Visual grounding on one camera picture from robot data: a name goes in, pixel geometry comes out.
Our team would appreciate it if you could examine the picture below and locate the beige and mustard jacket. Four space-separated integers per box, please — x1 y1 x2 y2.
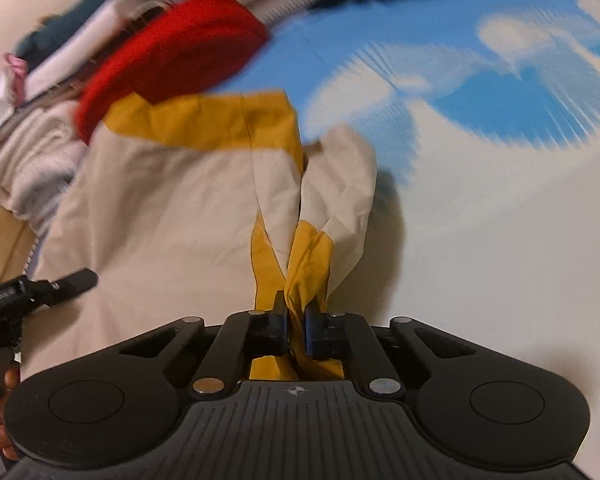
22 92 377 378

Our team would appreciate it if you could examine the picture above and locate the stack of folded light clothes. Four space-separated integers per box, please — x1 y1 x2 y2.
0 53 86 237

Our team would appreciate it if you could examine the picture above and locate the blue white patterned bedsheet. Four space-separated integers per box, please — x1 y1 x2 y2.
230 0 600 479

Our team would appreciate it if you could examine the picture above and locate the red folded knit sweater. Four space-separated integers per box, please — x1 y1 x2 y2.
74 0 270 143

